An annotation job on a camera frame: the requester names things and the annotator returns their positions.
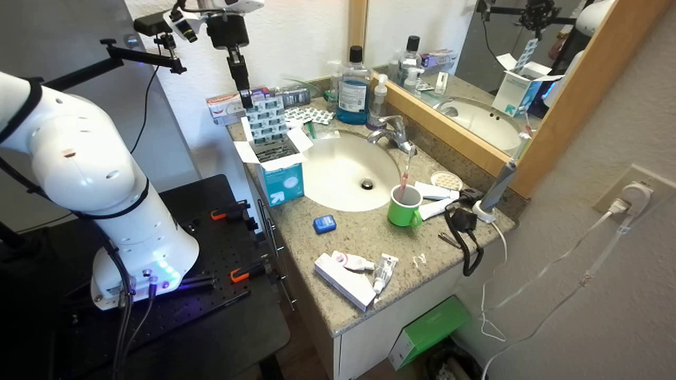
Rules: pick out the round white soap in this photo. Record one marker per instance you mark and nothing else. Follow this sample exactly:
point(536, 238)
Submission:
point(446, 182)

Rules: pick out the clear green-seal zip bag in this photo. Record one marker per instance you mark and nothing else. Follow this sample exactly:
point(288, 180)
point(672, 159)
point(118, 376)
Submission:
point(321, 131)

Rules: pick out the black bin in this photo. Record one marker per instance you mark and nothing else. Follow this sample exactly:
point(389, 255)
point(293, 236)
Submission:
point(450, 361)

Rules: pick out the white teal cardboard box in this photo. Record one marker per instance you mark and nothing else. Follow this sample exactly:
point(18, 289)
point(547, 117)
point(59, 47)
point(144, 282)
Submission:
point(282, 182)

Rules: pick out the wood framed mirror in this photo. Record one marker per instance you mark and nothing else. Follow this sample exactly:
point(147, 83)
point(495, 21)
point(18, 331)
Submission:
point(592, 85)

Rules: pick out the green cardboard box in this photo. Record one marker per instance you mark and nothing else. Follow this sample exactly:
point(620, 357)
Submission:
point(430, 331)

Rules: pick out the pink toothbrush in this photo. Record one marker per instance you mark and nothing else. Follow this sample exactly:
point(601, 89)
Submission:
point(405, 172)

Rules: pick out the black external camera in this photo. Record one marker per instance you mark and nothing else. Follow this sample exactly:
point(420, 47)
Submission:
point(150, 23)

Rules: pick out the flat white box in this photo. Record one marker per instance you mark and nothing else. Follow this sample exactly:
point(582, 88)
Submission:
point(345, 285)

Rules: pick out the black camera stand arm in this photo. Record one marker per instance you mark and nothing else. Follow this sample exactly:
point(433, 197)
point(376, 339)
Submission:
point(141, 58)

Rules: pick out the chrome faucet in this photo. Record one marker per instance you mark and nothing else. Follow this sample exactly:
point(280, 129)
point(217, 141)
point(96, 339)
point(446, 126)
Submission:
point(391, 133)

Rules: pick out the blue mouthwash bottle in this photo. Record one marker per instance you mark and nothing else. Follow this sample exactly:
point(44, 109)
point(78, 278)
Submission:
point(351, 98)

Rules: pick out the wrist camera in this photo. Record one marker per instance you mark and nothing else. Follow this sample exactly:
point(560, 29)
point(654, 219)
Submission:
point(185, 21)

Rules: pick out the black robot table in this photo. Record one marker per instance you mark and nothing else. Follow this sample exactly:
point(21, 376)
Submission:
point(212, 323)

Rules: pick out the orange clamp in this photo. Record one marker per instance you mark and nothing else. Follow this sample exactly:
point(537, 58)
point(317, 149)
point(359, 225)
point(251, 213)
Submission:
point(219, 216)
point(239, 275)

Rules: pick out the white wall plug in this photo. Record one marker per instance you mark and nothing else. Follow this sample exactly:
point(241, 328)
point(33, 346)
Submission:
point(637, 197)

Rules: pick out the electric toothbrush with charger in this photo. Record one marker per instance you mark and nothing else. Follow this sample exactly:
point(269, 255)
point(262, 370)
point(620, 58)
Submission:
point(504, 186)

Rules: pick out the white blue tube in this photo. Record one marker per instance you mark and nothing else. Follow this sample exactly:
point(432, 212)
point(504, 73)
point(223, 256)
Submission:
point(436, 191)

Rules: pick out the grey packets stack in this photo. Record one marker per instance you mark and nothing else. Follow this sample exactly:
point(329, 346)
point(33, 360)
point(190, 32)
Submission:
point(278, 149)

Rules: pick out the small blue floss case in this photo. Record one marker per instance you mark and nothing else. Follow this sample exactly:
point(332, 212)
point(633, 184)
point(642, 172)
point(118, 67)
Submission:
point(324, 225)

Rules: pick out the small white floss pick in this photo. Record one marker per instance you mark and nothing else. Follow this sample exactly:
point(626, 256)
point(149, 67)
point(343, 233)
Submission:
point(414, 265)
point(423, 261)

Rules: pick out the clear plastic bottle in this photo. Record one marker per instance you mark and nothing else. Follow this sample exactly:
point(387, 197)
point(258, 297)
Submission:
point(378, 107)

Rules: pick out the clear plastic package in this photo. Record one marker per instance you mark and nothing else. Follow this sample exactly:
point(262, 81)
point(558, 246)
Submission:
point(297, 96)

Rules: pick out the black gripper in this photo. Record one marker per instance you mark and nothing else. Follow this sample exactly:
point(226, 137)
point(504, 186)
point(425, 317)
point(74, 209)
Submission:
point(228, 31)

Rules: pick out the white vanity cabinet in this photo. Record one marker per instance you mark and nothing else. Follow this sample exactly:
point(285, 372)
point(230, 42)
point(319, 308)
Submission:
point(366, 344)

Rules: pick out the green mug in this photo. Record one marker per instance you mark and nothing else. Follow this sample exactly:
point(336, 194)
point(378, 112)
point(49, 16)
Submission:
point(401, 212)

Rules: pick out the white blue toothpaste box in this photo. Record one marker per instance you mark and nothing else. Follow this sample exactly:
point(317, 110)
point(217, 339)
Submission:
point(225, 109)

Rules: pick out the white oval sink basin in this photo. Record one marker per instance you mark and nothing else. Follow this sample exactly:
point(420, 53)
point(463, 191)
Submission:
point(345, 175)

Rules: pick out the silver tube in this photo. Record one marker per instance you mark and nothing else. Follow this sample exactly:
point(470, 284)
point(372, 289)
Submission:
point(382, 275)

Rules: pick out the beige wall outlet plate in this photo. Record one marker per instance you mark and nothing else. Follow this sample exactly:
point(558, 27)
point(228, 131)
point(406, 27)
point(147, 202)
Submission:
point(657, 204)

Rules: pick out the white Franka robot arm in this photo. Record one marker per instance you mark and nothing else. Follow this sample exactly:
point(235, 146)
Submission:
point(92, 162)

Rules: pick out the small items at left edge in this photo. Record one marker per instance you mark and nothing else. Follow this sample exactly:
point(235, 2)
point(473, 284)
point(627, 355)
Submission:
point(351, 263)

